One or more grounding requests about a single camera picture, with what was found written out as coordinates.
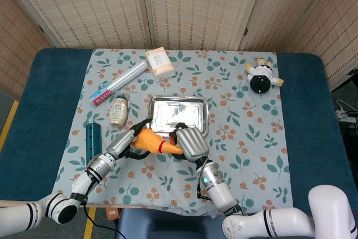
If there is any small cream sauce bottle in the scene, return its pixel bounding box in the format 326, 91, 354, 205
109, 91, 131, 127

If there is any pink white tissue box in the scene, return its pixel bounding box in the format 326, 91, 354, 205
144, 46, 176, 83

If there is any blue padded chair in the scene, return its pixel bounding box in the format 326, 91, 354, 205
116, 207, 233, 239

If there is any leaf and berry print tablecloth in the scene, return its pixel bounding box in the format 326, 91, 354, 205
50, 48, 294, 217

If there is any rectangular stainless steel tray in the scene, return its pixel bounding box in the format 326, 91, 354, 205
147, 95, 210, 139

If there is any blue felt table cover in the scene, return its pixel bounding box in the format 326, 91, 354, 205
0, 48, 354, 214

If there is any yellow rubber chicken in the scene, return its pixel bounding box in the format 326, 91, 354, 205
130, 128, 184, 156

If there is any woven folding screen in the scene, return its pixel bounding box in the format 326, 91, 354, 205
0, 0, 358, 102

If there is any small orange box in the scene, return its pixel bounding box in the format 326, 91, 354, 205
105, 207, 120, 220

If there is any black white cow plush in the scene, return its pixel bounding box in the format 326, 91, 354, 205
244, 57, 285, 94

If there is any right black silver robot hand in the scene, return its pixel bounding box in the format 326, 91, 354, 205
168, 122, 210, 164

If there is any black power cable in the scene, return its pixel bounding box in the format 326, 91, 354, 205
82, 202, 132, 239

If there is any teal cylinder with holes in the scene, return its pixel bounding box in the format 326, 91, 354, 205
85, 122, 103, 167

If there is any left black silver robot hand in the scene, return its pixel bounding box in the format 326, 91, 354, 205
105, 118, 153, 161

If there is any white power strip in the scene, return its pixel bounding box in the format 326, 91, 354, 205
335, 109, 357, 124

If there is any plastic wrap roll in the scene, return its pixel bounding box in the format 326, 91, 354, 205
88, 60, 148, 108

